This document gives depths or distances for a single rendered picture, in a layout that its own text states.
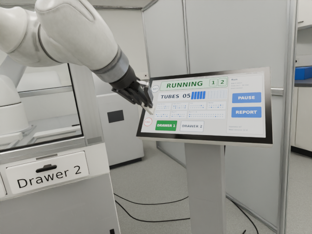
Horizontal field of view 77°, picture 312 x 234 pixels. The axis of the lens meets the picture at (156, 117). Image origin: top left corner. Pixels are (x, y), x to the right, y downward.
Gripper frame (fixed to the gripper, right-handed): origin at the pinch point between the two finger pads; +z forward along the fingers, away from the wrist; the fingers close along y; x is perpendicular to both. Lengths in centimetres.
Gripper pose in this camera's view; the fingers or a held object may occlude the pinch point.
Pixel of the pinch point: (148, 106)
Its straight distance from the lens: 68.4
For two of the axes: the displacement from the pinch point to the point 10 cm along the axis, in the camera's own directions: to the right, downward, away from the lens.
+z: 3.9, 4.3, 8.1
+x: -1.9, 9.0, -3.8
